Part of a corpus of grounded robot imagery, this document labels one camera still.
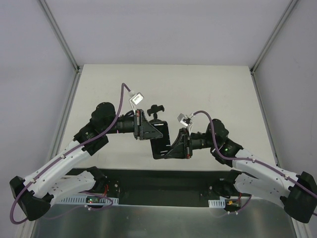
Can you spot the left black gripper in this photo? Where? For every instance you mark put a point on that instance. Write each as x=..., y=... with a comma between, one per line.
x=138, y=124

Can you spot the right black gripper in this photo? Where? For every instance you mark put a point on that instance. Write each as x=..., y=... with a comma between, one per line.
x=186, y=144

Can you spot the black smartphone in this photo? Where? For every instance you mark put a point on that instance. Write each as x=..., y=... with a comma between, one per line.
x=161, y=146

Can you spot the black phone stand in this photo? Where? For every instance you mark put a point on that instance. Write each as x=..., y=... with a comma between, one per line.
x=153, y=111

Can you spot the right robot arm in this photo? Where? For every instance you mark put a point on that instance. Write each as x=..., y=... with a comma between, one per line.
x=295, y=193

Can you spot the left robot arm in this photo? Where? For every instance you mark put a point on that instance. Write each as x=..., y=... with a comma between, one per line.
x=36, y=193

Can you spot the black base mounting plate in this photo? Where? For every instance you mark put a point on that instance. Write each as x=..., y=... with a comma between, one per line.
x=164, y=188

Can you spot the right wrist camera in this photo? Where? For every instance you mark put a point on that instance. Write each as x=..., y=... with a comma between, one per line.
x=186, y=120

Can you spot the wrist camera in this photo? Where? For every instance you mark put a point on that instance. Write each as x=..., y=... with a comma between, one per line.
x=186, y=120
x=135, y=99

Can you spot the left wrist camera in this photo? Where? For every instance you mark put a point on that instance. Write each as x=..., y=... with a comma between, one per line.
x=135, y=99

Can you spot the right white cable duct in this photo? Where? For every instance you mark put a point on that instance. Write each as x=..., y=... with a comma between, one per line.
x=224, y=202

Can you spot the white cable duct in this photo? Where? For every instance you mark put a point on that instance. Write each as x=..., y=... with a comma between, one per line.
x=224, y=202
x=89, y=200

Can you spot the left aluminium frame post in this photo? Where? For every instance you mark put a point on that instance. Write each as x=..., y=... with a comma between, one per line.
x=58, y=33

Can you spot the aluminium frame post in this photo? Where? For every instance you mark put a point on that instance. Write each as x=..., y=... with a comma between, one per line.
x=58, y=33
x=274, y=34

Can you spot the left white cable duct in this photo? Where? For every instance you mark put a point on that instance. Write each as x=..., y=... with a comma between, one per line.
x=89, y=200

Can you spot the right aluminium frame post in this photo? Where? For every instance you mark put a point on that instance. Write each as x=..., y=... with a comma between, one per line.
x=274, y=34

